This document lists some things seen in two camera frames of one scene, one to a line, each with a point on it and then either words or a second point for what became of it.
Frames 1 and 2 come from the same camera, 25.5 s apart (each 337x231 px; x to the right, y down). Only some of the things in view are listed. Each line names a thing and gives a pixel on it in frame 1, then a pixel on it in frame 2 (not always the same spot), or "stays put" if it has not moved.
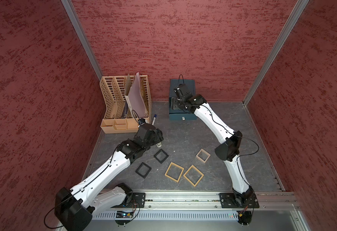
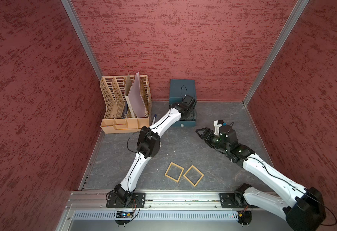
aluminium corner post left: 83,37 stays put
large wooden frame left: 180,174 stays put
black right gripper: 178,105 -> 207,137
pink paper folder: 136,97 stays put
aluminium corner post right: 276,52 stays put
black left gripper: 157,135 -> 193,115
